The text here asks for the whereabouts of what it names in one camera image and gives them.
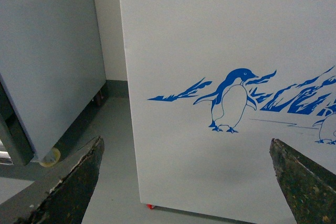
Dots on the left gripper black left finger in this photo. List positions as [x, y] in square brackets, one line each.
[63, 194]

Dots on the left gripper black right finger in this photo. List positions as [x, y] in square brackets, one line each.
[309, 188]

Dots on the translucent cabinet caster wheel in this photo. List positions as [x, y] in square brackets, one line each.
[51, 158]

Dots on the grey cabinet on wheels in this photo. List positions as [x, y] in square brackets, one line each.
[51, 68]

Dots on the white chest freezer blue rim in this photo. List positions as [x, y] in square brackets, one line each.
[211, 83]

